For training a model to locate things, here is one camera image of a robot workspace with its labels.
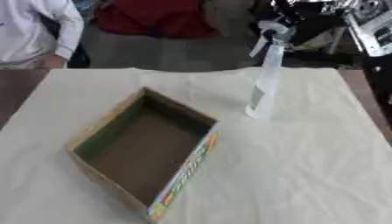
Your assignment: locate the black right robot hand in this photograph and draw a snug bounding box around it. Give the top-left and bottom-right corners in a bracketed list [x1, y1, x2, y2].
[255, 4, 349, 46]

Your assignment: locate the tall white bottle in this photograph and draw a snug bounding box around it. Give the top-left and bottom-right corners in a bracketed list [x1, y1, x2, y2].
[243, 20, 299, 121]

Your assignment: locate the open tan cardboard box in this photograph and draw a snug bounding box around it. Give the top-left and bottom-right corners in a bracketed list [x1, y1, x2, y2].
[64, 86, 222, 224]

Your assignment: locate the person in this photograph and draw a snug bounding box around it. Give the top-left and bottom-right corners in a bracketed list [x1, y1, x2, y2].
[80, 0, 259, 73]
[0, 0, 86, 70]

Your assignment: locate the person's hand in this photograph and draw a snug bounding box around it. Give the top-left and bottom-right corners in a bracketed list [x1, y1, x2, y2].
[33, 53, 69, 70]

